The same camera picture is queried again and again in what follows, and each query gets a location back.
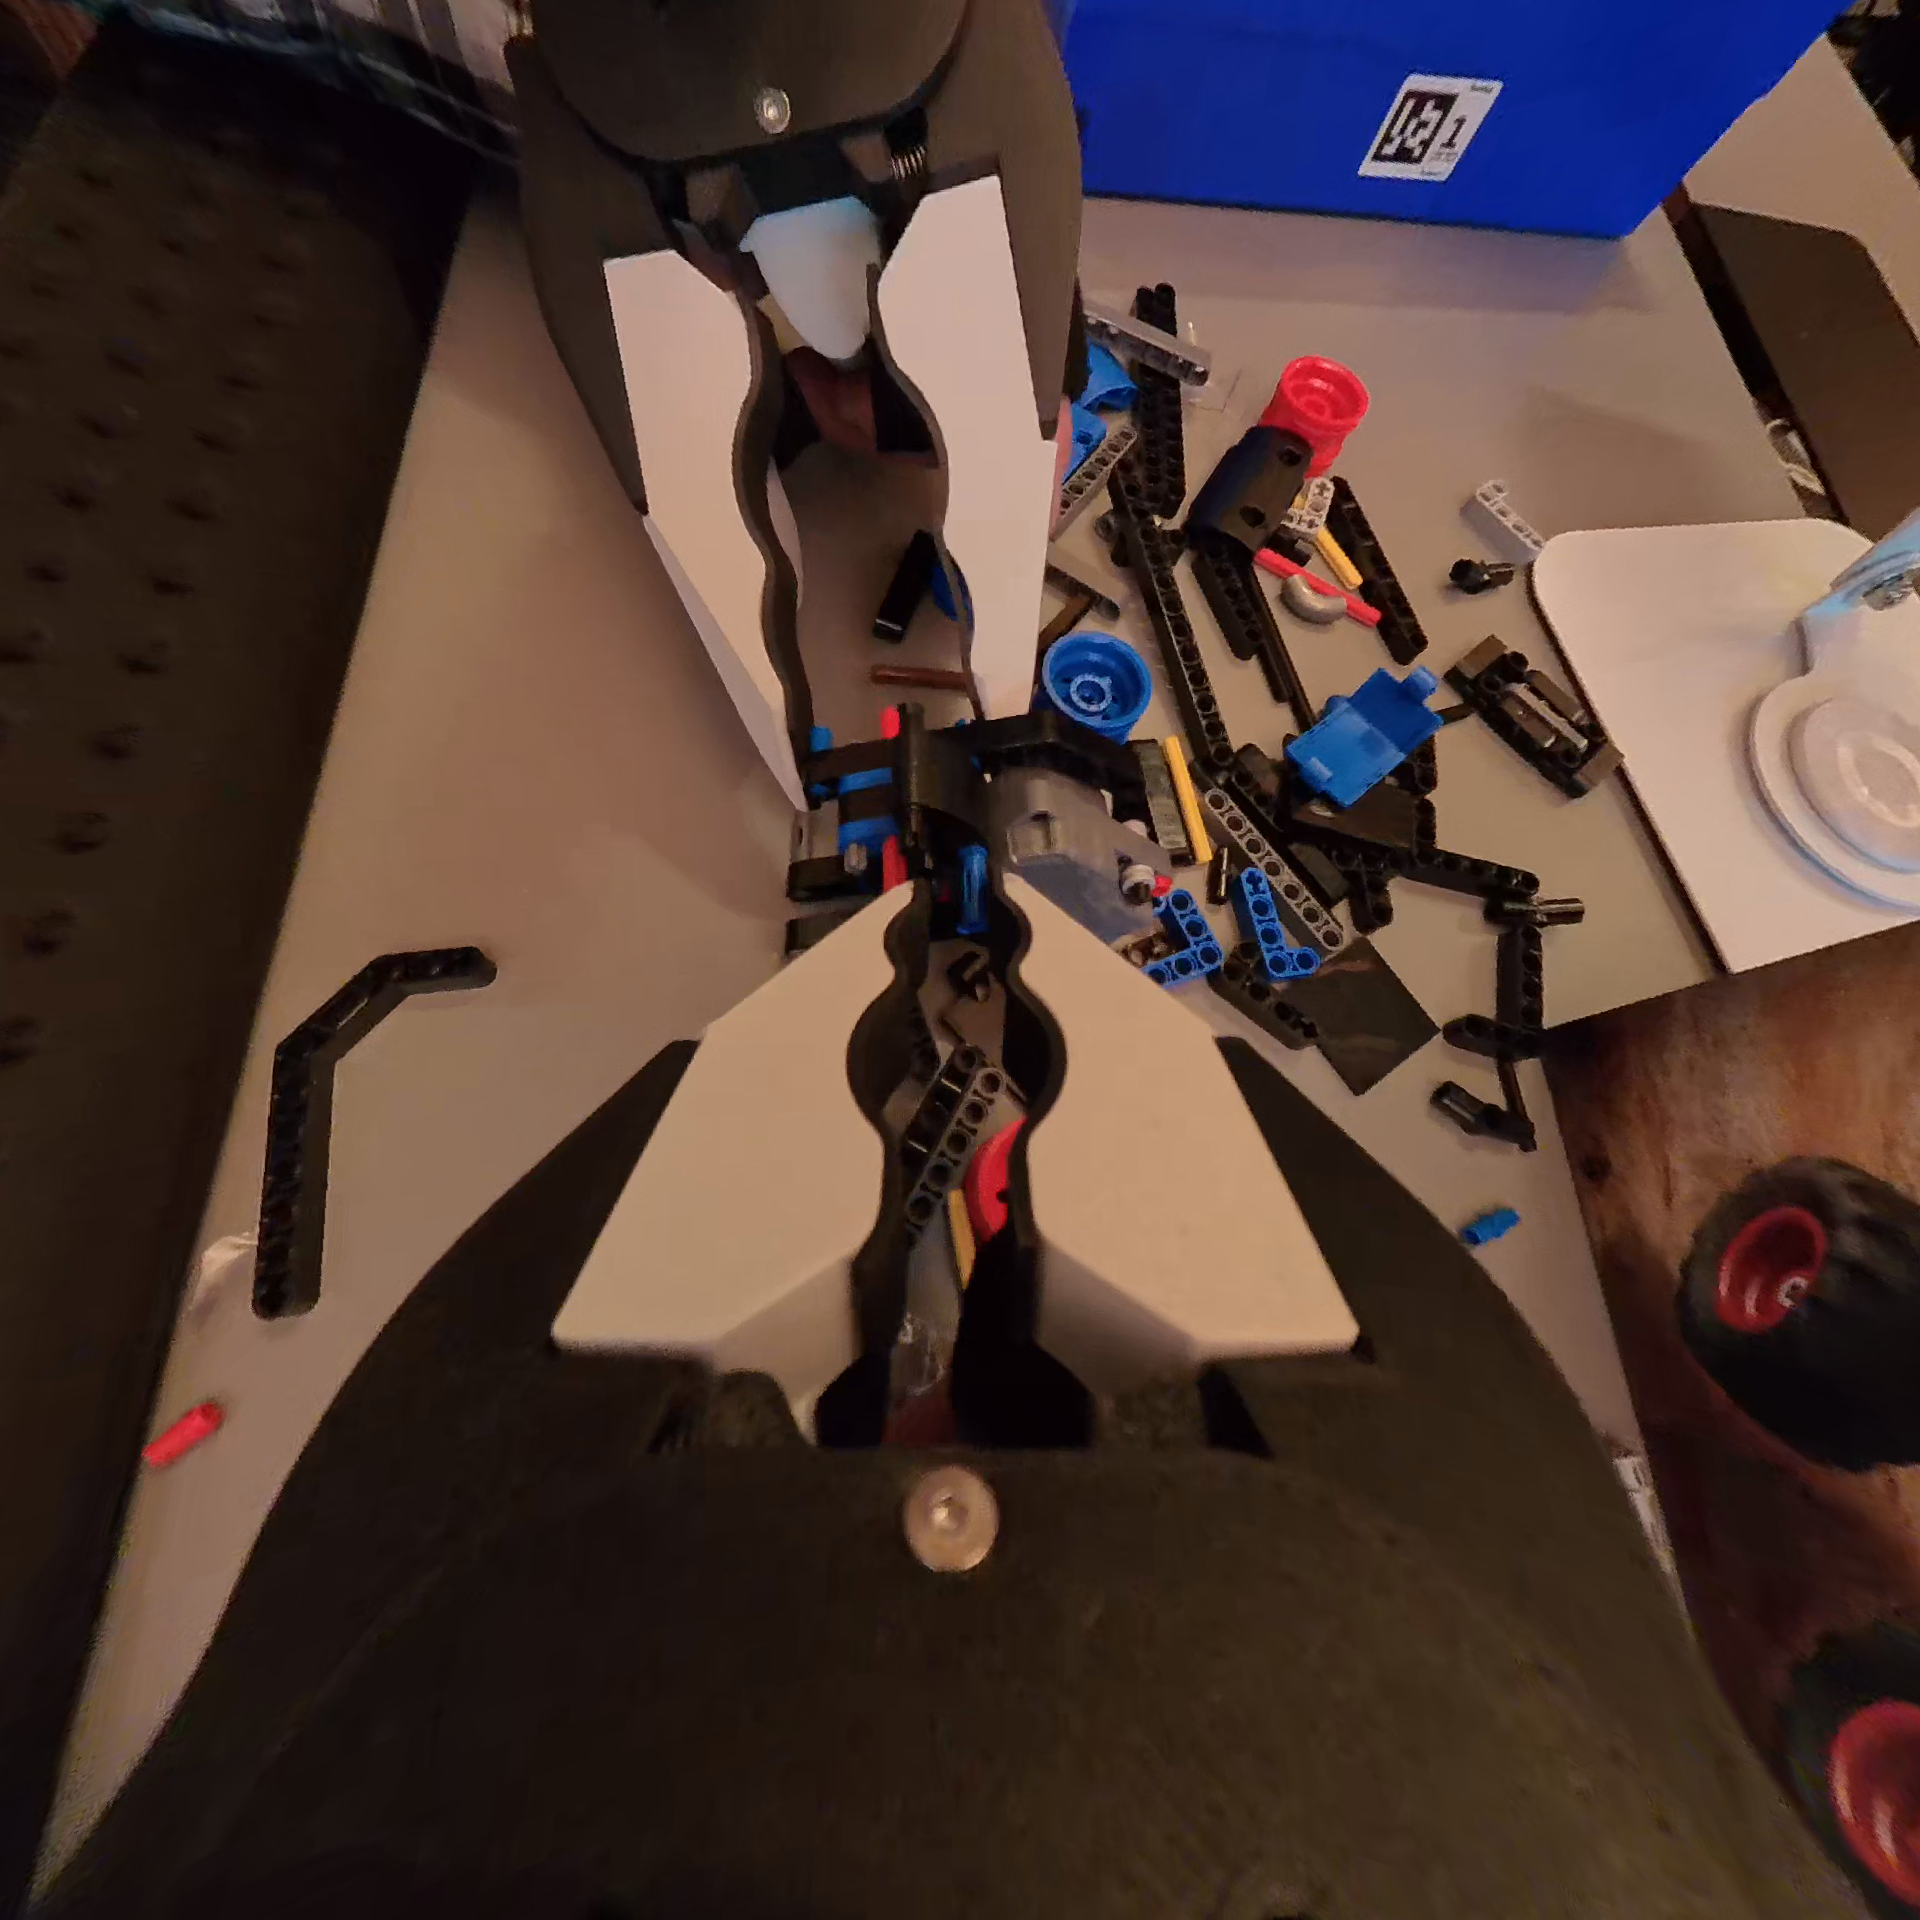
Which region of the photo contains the red wheel rim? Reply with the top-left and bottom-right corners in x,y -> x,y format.
1258,353 -> 1372,465
961,1118 -> 1031,1240

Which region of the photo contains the person's left hand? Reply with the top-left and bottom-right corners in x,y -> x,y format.
785,343 -> 888,455

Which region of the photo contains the dark grey holed beam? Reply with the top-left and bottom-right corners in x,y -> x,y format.
1201,786 -> 1350,951

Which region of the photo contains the black straight beam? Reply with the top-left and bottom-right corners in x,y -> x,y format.
921,1056 -> 1010,1219
900,1045 -> 986,1216

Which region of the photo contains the black square flat panel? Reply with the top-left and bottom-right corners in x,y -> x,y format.
1304,937 -> 1443,1095

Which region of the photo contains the blue storage bin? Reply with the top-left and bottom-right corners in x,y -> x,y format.
1056,0 -> 1850,242

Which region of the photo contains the white rounded board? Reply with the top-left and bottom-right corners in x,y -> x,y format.
1529,518 -> 1920,975

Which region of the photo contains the black bent liftarm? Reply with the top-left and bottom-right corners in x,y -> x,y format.
1443,890 -> 1587,1150

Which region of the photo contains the black curved panel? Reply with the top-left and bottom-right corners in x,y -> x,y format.
1184,423 -> 1316,551

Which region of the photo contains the blue angle beam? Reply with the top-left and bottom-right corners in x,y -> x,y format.
1143,887 -> 1231,985
1236,865 -> 1321,979

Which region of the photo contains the grey long beam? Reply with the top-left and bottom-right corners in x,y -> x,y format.
1084,298 -> 1214,381

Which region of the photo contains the long black holed beam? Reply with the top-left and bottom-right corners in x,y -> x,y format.
1119,286 -> 1248,783

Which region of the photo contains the black connector piece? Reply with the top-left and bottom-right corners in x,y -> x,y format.
892,703 -> 963,888

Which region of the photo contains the red axle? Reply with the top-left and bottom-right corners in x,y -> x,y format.
1258,545 -> 1386,626

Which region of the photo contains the black rectangular frame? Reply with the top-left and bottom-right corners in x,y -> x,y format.
1446,633 -> 1626,798

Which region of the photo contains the heap of black beams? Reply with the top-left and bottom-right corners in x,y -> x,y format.
1231,750 -> 1547,933

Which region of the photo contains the black grey motor assembly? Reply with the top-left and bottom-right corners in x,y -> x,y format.
787,703 -> 1176,951

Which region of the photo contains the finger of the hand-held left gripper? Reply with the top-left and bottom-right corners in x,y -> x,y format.
873,173 -> 1063,719
599,251 -> 816,808

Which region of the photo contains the dark desk pad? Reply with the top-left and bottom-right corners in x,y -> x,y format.
1691,201 -> 1920,542

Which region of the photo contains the grey desk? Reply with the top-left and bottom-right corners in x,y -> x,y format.
31,187 -> 1848,1893

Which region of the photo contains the black bent long beam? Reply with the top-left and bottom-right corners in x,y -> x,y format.
252,944 -> 502,1320

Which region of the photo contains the blue flat holed panel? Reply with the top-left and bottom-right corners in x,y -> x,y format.
1049,401 -> 1136,505

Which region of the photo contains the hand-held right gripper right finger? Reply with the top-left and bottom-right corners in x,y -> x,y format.
1006,871 -> 1364,1431

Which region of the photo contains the black flat tile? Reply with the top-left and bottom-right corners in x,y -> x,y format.
873,527 -> 942,641

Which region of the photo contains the blue hinged fender panel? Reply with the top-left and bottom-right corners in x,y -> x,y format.
1286,662 -> 1446,808

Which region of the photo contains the toy truck box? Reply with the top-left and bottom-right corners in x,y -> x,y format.
1544,929 -> 1920,1920

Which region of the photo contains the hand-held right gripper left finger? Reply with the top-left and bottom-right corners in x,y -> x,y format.
550,879 -> 924,1431

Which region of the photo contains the grey table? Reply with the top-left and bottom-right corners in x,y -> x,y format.
1681,29 -> 1920,249

